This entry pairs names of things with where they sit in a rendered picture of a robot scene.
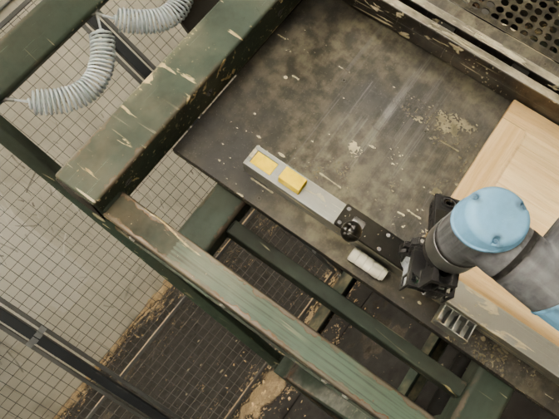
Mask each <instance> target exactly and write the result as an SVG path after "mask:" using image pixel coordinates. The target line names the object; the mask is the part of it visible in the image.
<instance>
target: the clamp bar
mask: <svg viewBox="0 0 559 419"><path fill-rule="evenodd" d="M343 1H344V2H346V3H347V4H349V5H351V6H352V7H355V8H356V9H358V10H359V11H360V12H363V13H364V14H366V15H368V16H369V17H371V18H372V19H374V20H376V21H377V22H380V23H381V24H383V25H384V26H385V27H388V28H389V29H391V30H393V31H394V32H396V33H397V34H399V35H401V36H402V37H405V38H406V39H408V40H409V41H410V42H413V43H414V44H416V45H418V46H419V47H421V48H422V49H424V50H426V51H427V52H430V53H431V54H433V55H434V56H435V57H438V58H439V59H441V60H443V61H444V62H446V63H447V64H449V65H451V66H452V67H455V68H456V69H458V70H459V71H461V72H463V73H464V74H466V75H468V76H470V77H471V78H472V79H474V80H476V81H478V82H480V83H482V84H483V85H484V86H486V87H488V88H490V89H491V90H493V91H495V92H496V93H498V94H499V95H501V96H503V97H505V98H507V99H508V100H509V101H511V102H513V100H516V101H519V102H520V103H522V104H523V105H524V106H527V107H528V108H530V109H532V110H533V111H535V112H536V113H538V114H540V115H541V116H544V117H545V118H547V119H548V120H549V121H552V122H553V123H555V124H557V125H558V126H559V77H557V76H555V75H553V74H551V73H550V72H549V71H546V70H545V69H543V68H541V67H540V66H538V65H536V64H535V63H533V62H531V61H529V60H527V59H526V58H525V57H522V56H520V55H519V54H517V53H515V52H514V51H512V50H510V49H509V48H507V47H505V46H503V45H502V44H500V43H499V42H496V41H495V40H493V39H491V38H490V37H488V36H486V35H485V34H483V33H481V32H479V31H478V30H476V29H475V28H473V27H470V26H469V25H467V24H466V23H464V22H462V21H460V20H459V19H457V18H455V17H454V16H452V15H450V14H449V13H447V12H444V11H443V10H442V9H440V8H439V7H436V6H434V5H433V4H431V3H430V2H428V1H426V0H343Z"/></svg>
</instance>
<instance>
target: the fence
mask: <svg viewBox="0 0 559 419"><path fill-rule="evenodd" d="M258 151H259V152H260V153H262V154H263V155H265V156H267V157H268V158H270V159H271V160H272V161H274V162H275V163H276V164H278V166H277V167H276V168H275V170H274V171H273V172H272V173H271V175H268V174H266V173H265V172H264V171H262V170H261V169H259V168H258V167H256V166H255V165H253V164H252V163H250V161H251V160H252V159H253V157H254V156H255V155H256V154H257V152H258ZM243 166H244V171H245V172H247V173H248V174H250V175H252V176H253V177H255V178H256V179H257V180H258V181H260V182H261V183H263V184H264V185H266V186H268V187H269V188H271V189H272V190H273V191H274V192H276V193H277V194H279V195H281V196H282V197H284V198H285V199H287V200H288V201H289V202H290V203H292V204H293V205H295V206H297V207H298V208H300V209H301V210H303V211H304V212H305V213H306V214H308V215H310V216H311V217H313V218H314V219H316V220H318V221H319V222H320V223H321V224H323V225H324V226H326V227H327V228H329V229H331V230H332V231H334V232H335V233H336V234H337V235H339V236H340V237H342V236H341V234H340V230H341V229H340V228H339V227H337V226H336V225H335V224H334V221H335V220H336V219H337V218H338V216H339V214H340V213H341V212H342V210H343V209H344V207H345V206H346V204H345V203H344V202H342V201H341V200H339V199H337V198H336V197H334V196H333V195H331V194H330V193H329V192H327V191H326V190H324V189H322V188H321V187H319V186H318V185H316V184H315V183H314V182H312V181H311V180H309V179H307V178H306V177H304V176H303V175H301V174H300V173H299V172H297V171H296V170H294V169H292V168H291V167H290V166H288V165H286V164H285V163H284V162H283V161H281V160H279V159H278V158H276V157H275V156H273V155H271V154H270V153H269V152H268V151H266V150H264V149H263V148H261V147H260V146H258V145H257V146H256V147H255V148H254V149H253V151H252V152H251V153H250V154H249V156H248V157H247V158H246V159H245V161H244V162H243ZM286 166H288V167H289V168H290V169H292V170H294V171H295V172H297V173H298V174H299V175H301V176H303V177H304V178H305V179H306V180H307V183H306V185H305V187H304V188H303V189H302V190H301V191H300V193H299V194H298V195H297V194H296V193H295V192H294V191H292V190H290V189H289V188H287V187H286V186H284V185H282V184H281V183H280V182H279V181H278V178H279V176H280V174H281V173H282V172H283V170H284V169H285V167H286ZM351 244H352V245H353V246H355V247H356V248H358V249H360V250H361V251H363V252H364V253H366V254H367V255H368V256H369V257H371V258H372V259H374V260H376V261H377V262H379V263H380V264H382V265H383V266H384V267H385V268H387V269H389V270H390V271H392V272H393V273H395V274H397V275H398V276H399V277H400V278H401V277H402V276H403V271H402V270H401V269H399V268H397V267H396V266H394V265H393V264H391V263H390V262H389V261H388V260H386V259H384V258H383V257H381V256H380V255H378V254H376V253H375V252H374V251H373V250H371V249H370V248H368V247H367V246H365V245H364V244H362V243H360V242H359V241H356V242H353V243H351ZM433 300H434V301H435V302H437V303H439V304H440V305H443V304H445V303H446V304H447V305H448V306H450V307H451V308H453V309H455V310H456V311H458V312H459V313H460V314H462V315H463V316H464V317H466V318H468V319H469V320H471V321H472V322H474V323H475V324H477V326H476V327H475V328H476V329H477V330H478V331H479V332H480V333H482V334H484V335H485V336H487V337H488V338H490V339H492V340H493V341H494V342H495V343H497V344H498V345H500V346H501V347H503V348H505V349H506V350H508V351H509V352H510V353H511V354H513V355H514V356H516V357H518V358H519V359H521V360H522V361H524V362H525V363H526V364H527V365H529V366H530V367H532V368H534V369H535V370H537V371H538V372H539V373H541V374H542V375H543V376H545V377H547V378H548V379H550V380H551V381H553V382H554V383H556V384H557V385H558V386H559V347H558V346H557V345H555V344H554V343H552V342H550V341H549V340H547V339H546V338H544V337H543V336H542V335H540V334H539V333H537V332H535V331H534V330H532V329H531V328H529V327H528V326H527V325H526V324H524V323H522V322H521V321H519V320H518V319H516V318H514V317H513V316H512V315H511V314H509V313H507V312H506V311H504V310H503V309H501V308H499V307H498V306H497V305H496V304H494V303H492V302H491V301H489V300H488V299H486V298H484V297H483V296H482V295H481V294H479V293H477V292H476V291H474V290H473V289H471V288H469V287H468V286H467V285H466V284H465V283H463V282H461V281H460V280H458V287H457V288H456V289H455V294H454V298H452V299H449V300H448V301H446V302H444V303H440V302H441V298H438V299H433Z"/></svg>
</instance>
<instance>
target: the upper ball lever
mask: <svg viewBox="0 0 559 419"><path fill-rule="evenodd" d="M365 225H366V224H365V222H364V221H362V220H361V219H360V218H358V217H357V216H356V217H354V218H353V220H352V221H348V222H345V223H344V224H343V225H342V227H341V230H340V234H341V236H342V238H343V239H344V240H345V241H347V242H350V243H353V242H356V241H358V240H359V239H360V237H361V236H362V229H363V228H364V226H365Z"/></svg>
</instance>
